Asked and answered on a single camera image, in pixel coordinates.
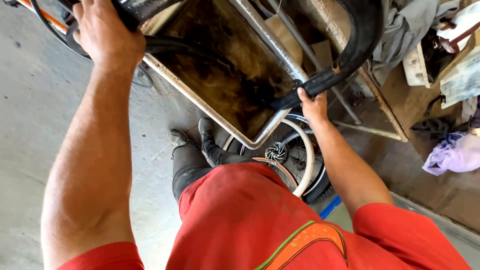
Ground person's left hand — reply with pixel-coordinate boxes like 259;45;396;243
71;0;147;70

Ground person's right hand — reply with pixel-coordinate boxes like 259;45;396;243
297;87;330;125

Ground black rubber tube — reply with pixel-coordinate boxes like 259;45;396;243
112;0;385;112

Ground thin black bicycle tyre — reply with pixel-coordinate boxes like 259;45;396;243
29;0;92;61

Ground small spoked wheel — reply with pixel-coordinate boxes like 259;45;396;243
131;63;154;89

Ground grey work shoe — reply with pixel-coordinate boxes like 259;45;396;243
168;128;191;148
197;117;219;151

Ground metal tub of dirty water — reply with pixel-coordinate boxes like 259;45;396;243
141;0;310;151

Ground person's dark trousers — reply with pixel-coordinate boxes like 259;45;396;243
171;139;259;205

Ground black bicycle wheel with disc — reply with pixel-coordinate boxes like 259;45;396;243
234;111;335;205

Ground person's red shirt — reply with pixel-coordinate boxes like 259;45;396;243
56;161;474;270

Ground white bicycle tyre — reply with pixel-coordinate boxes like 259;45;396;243
223;118;316;199

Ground blue tape strip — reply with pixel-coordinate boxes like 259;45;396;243
319;195;343;220

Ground grey cloth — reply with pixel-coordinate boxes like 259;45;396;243
368;0;461;86

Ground dark crumpled rag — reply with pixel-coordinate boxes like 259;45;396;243
410;115;457;142

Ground purple plastic bag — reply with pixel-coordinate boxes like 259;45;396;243
422;131;480;177

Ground orange bicycle frame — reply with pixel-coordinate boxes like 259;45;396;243
3;0;70;35

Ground rusty metal stand frame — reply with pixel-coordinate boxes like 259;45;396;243
259;0;410;143

